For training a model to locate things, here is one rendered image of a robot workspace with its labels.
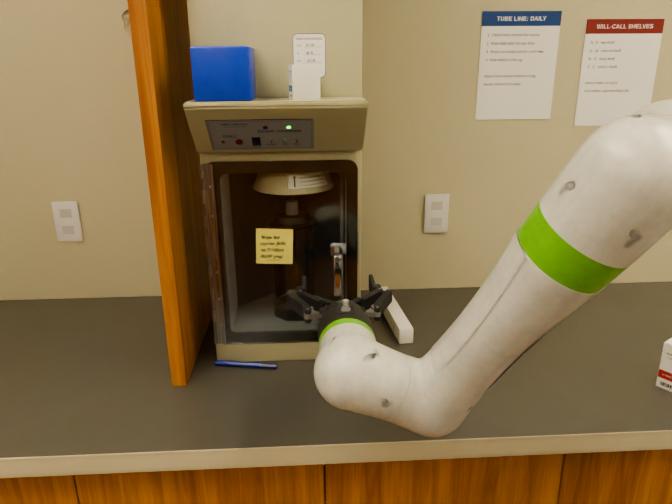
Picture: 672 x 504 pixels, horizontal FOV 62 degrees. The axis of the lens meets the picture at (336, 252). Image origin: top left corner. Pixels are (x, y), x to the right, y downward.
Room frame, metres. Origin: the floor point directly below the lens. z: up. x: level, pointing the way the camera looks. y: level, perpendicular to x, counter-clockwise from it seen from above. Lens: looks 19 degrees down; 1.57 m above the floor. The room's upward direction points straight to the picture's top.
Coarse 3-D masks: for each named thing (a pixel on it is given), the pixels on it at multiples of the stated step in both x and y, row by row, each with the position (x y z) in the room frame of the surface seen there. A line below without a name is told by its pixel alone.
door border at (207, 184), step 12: (204, 168) 1.09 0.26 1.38; (204, 180) 1.09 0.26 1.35; (204, 204) 1.08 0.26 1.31; (216, 216) 1.09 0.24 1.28; (216, 228) 1.09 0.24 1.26; (216, 240) 1.09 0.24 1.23; (216, 252) 1.09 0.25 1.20; (216, 264) 1.09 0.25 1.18; (216, 276) 1.09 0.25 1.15; (216, 288) 1.09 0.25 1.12; (216, 300) 1.09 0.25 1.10; (216, 312) 1.09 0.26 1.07; (216, 324) 1.09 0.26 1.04
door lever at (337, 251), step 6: (336, 246) 1.10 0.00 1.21; (330, 252) 1.10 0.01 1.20; (336, 252) 1.08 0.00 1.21; (342, 252) 1.10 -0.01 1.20; (336, 258) 1.05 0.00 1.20; (336, 264) 1.05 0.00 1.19; (336, 270) 1.05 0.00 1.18; (336, 276) 1.05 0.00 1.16; (336, 282) 1.05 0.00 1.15; (336, 288) 1.05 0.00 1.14; (336, 294) 1.05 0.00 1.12
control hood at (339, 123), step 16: (192, 112) 0.99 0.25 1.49; (208, 112) 1.00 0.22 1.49; (224, 112) 1.00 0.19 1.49; (240, 112) 1.00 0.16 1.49; (256, 112) 1.00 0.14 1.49; (272, 112) 1.00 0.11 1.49; (288, 112) 1.00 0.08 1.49; (304, 112) 1.01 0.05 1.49; (320, 112) 1.01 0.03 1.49; (336, 112) 1.01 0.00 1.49; (352, 112) 1.01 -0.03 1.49; (192, 128) 1.02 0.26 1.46; (320, 128) 1.04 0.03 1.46; (336, 128) 1.04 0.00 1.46; (352, 128) 1.04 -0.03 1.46; (208, 144) 1.06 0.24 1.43; (320, 144) 1.07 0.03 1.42; (336, 144) 1.07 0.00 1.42; (352, 144) 1.08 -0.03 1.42
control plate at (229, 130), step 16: (208, 128) 1.02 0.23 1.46; (224, 128) 1.03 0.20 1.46; (240, 128) 1.03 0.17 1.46; (256, 128) 1.03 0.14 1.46; (272, 128) 1.03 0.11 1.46; (304, 128) 1.04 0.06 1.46; (224, 144) 1.06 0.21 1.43; (272, 144) 1.06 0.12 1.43; (288, 144) 1.07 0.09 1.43; (304, 144) 1.07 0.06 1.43
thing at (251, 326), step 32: (288, 160) 1.10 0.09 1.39; (320, 160) 1.10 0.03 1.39; (352, 160) 1.11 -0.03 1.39; (224, 192) 1.09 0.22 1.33; (256, 192) 1.09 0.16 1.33; (288, 192) 1.10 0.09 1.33; (320, 192) 1.10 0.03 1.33; (352, 192) 1.10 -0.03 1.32; (224, 224) 1.09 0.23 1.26; (256, 224) 1.09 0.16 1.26; (288, 224) 1.10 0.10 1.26; (320, 224) 1.10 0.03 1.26; (352, 224) 1.10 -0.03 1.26; (224, 256) 1.09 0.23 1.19; (320, 256) 1.10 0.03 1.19; (352, 256) 1.10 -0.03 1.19; (224, 288) 1.09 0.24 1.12; (256, 288) 1.09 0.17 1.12; (288, 288) 1.10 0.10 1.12; (320, 288) 1.10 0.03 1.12; (352, 288) 1.10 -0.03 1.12; (256, 320) 1.09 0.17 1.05; (288, 320) 1.10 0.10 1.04
